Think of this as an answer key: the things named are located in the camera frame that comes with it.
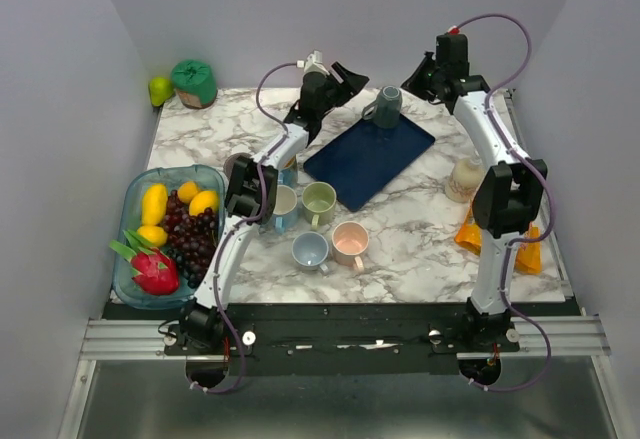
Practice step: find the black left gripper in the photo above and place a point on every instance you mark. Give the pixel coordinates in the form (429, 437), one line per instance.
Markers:
(349, 83)

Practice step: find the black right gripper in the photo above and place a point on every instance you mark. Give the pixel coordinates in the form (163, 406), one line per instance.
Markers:
(413, 82)

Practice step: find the dark teal mug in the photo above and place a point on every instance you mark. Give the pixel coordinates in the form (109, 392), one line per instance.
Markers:
(384, 111)

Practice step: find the blue butterfly mug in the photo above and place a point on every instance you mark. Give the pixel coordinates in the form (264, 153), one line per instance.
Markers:
(289, 174)

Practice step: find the light green mug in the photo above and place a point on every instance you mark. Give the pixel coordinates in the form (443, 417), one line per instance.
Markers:
(319, 201)

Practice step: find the light blue faceted mug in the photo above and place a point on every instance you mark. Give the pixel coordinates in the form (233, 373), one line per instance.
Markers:
(285, 213)

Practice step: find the purple ceramic mug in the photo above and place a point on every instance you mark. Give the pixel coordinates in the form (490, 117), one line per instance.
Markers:
(230, 161)

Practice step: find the pink ceramic mug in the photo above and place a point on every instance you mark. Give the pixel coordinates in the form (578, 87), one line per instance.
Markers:
(350, 241)

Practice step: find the grey mug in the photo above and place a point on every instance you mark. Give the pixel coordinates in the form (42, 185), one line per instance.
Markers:
(310, 251)

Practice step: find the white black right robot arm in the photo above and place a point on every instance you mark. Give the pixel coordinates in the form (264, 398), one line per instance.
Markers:
(507, 200)

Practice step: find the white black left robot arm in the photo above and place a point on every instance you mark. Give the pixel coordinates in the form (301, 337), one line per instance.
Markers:
(251, 193)

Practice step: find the dark blue mat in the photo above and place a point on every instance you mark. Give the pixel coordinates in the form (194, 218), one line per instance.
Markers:
(361, 161)

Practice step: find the white pump bottle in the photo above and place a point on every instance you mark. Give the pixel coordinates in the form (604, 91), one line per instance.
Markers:
(464, 180)

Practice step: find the green toy pear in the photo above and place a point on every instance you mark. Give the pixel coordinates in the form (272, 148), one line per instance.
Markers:
(160, 90)

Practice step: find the small yellow toy lemon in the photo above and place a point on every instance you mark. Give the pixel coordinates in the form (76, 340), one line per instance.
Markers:
(187, 191)

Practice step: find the orange snack bag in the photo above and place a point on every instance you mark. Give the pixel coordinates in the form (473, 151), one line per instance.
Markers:
(469, 237)

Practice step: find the dark red toy grapes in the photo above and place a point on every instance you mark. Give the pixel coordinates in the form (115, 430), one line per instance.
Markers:
(192, 240)

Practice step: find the yellow toy mango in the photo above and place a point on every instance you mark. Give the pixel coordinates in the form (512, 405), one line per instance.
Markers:
(154, 204)

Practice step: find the teal plastic fruit bin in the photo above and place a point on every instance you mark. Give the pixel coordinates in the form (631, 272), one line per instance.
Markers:
(123, 286)

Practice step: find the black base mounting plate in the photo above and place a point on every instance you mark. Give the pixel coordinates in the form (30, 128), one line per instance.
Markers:
(340, 339)

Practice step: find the red toy dragon fruit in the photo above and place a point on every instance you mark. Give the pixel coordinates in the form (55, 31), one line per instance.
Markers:
(151, 270)

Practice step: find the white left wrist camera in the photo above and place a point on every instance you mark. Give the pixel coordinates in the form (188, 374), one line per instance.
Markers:
(313, 63)

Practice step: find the aluminium rail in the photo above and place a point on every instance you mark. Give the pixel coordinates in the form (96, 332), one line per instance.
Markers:
(569, 336)
(122, 340)

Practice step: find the left aluminium rail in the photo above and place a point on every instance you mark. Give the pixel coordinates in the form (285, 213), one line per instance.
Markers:
(122, 340)

